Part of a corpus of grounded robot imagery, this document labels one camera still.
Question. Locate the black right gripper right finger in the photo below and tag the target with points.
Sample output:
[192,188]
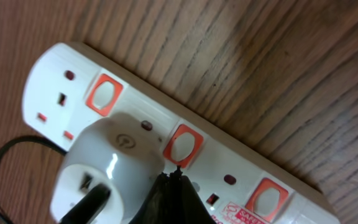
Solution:
[187,206]

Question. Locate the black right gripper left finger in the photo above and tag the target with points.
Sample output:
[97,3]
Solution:
[151,210]

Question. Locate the white charger adapter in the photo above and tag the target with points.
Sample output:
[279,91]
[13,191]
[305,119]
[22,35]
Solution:
[115,154]

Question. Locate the white power strip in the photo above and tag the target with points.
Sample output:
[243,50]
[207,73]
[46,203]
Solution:
[71,86]

